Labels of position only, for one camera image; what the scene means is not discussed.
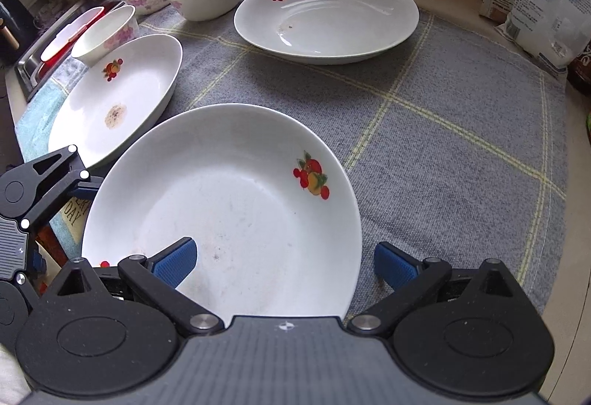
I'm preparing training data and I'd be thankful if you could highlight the grey checked cloth mat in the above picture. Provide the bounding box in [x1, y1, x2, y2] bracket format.
[139, 7, 567, 311]

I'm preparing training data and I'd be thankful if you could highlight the steel sink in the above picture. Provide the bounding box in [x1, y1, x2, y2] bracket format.
[13, 0, 123, 103]

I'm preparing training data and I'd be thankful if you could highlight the red basin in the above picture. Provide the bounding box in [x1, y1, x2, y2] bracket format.
[37, 27, 86, 79]

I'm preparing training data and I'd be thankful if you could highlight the dark sauce bottle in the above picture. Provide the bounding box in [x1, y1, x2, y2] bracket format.
[567, 43, 591, 96]

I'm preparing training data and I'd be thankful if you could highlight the white fruit-print plate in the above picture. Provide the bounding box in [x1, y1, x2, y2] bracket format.
[233, 0, 420, 65]
[81, 104, 362, 321]
[48, 34, 183, 169]

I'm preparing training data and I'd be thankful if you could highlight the light blue towel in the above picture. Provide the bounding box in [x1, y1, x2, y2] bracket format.
[16, 58, 92, 258]

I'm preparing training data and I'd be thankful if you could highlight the clear plastic food bag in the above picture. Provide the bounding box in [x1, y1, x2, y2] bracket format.
[497, 0, 590, 77]

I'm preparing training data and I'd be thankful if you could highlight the white floral bowl near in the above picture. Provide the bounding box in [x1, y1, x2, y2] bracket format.
[71, 5, 139, 68]

